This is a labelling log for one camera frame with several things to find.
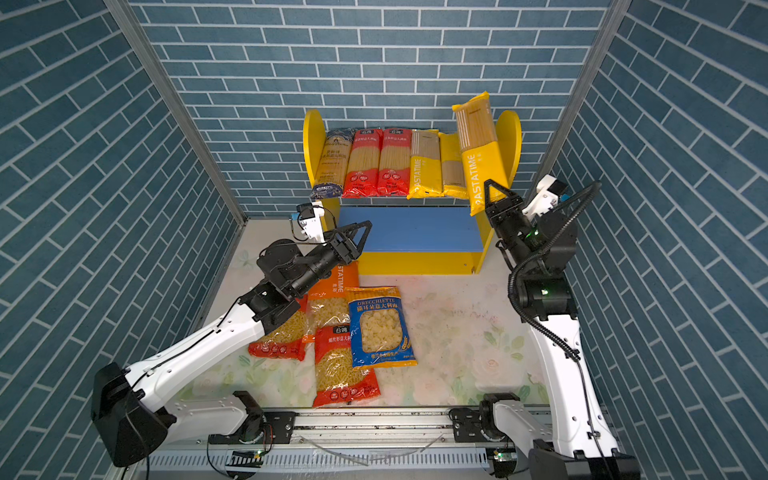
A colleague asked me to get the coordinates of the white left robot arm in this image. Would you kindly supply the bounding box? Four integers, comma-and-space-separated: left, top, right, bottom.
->
91, 221, 372, 467

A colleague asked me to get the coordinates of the red macaroni bag back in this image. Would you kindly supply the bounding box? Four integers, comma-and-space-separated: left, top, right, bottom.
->
248, 310, 314, 361

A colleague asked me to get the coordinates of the aluminium corner post left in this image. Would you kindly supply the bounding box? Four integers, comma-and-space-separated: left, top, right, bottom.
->
104, 0, 247, 227

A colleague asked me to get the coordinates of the yellow spaghetti box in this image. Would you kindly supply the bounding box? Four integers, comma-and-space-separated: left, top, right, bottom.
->
407, 130, 443, 199
452, 92, 510, 216
438, 133, 469, 200

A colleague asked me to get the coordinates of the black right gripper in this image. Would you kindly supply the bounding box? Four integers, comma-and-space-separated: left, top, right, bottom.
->
488, 179, 536, 278

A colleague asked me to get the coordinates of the blue elbow pasta bag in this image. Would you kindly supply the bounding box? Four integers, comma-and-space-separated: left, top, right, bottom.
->
345, 286, 418, 370

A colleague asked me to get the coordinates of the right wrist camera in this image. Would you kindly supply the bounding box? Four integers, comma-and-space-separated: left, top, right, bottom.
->
522, 175, 567, 221

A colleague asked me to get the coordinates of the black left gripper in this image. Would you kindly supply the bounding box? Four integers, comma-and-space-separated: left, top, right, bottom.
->
286, 221, 369, 301

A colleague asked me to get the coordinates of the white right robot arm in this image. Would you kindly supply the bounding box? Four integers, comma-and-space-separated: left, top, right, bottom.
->
481, 180, 641, 479

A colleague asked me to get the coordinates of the red spaghetti bag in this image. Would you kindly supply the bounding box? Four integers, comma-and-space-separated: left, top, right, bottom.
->
342, 129, 383, 198
377, 128, 413, 197

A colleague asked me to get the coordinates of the yellow shelf unit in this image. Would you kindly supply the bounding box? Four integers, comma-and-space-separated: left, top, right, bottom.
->
303, 110, 522, 275

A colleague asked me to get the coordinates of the dark blue spaghetti bag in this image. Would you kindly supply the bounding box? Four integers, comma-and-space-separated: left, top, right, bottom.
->
310, 128, 356, 201

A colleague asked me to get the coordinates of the red macaroni bag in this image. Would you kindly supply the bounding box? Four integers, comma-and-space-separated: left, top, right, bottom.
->
248, 310, 314, 361
313, 325, 381, 408

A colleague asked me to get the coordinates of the aluminium corner post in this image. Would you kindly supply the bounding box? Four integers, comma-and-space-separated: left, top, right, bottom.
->
525, 0, 631, 202
104, 0, 247, 227

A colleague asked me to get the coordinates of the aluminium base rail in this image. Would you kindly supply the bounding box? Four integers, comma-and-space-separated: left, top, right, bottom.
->
107, 407, 634, 480

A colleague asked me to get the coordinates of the red macaroni bag front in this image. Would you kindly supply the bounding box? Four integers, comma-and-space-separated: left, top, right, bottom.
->
313, 325, 381, 408

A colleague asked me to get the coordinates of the orange pasta bag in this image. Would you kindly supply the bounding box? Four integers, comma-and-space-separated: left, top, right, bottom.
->
305, 262, 359, 343

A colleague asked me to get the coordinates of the aluminium corner post right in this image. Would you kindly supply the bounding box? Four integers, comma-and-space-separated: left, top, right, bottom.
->
525, 0, 631, 202

